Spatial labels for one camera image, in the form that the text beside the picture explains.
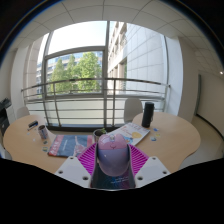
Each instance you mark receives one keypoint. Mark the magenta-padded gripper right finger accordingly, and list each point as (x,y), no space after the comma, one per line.
(150,168)

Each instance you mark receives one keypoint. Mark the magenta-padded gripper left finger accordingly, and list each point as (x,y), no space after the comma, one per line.
(74,168)

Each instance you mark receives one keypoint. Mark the lavender pink computer mouse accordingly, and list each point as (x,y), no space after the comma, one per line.
(113,155)

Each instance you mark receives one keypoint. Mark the red and blue magazine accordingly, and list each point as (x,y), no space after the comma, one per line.
(68,145)

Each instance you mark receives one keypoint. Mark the open light-coloured magazine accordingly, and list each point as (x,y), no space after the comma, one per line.
(131,132)

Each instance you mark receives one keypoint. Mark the small pot with plant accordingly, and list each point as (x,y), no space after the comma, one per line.
(99,134)

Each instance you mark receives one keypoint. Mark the printed ceramic mug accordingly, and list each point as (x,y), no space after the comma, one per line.
(42,132)

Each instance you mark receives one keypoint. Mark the black cylindrical speaker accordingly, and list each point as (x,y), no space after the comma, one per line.
(147,114)

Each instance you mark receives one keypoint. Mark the small dark stapler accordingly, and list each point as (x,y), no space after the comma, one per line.
(32,125)

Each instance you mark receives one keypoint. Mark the white chair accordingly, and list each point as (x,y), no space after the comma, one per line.
(132,109)
(22,112)

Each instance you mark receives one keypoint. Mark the grey metal balcony railing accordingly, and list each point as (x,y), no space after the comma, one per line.
(83,96)

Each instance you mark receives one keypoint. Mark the grey door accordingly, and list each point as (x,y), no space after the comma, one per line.
(199,95)

